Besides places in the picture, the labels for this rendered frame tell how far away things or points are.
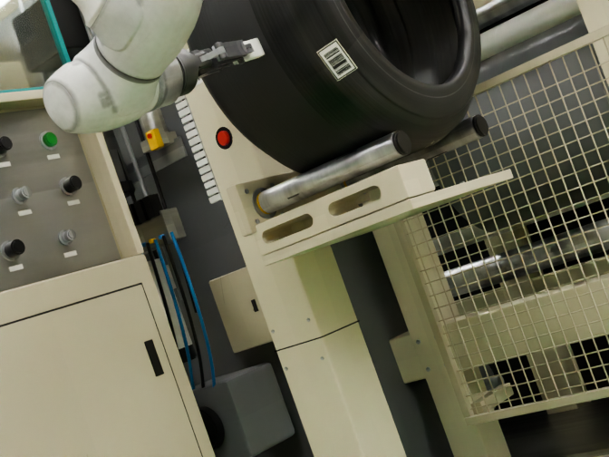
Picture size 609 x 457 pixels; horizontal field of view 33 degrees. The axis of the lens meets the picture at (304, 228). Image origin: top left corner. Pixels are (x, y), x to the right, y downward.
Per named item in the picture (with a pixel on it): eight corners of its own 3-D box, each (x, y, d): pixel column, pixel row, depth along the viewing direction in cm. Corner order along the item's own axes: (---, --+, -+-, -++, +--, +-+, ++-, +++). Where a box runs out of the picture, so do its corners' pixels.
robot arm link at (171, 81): (104, 65, 151) (132, 58, 156) (130, 122, 151) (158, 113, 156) (142, 41, 145) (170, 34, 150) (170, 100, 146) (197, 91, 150)
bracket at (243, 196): (242, 238, 194) (224, 189, 194) (362, 203, 225) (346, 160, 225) (254, 232, 192) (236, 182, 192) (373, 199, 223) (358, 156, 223)
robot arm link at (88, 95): (143, 133, 151) (185, 72, 142) (65, 160, 139) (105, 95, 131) (99, 80, 152) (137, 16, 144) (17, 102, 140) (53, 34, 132)
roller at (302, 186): (265, 219, 196) (250, 203, 195) (274, 205, 200) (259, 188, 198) (408, 159, 174) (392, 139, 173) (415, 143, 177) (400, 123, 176)
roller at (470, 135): (352, 174, 221) (355, 194, 220) (338, 170, 218) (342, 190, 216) (487, 116, 199) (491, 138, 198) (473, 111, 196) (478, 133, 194)
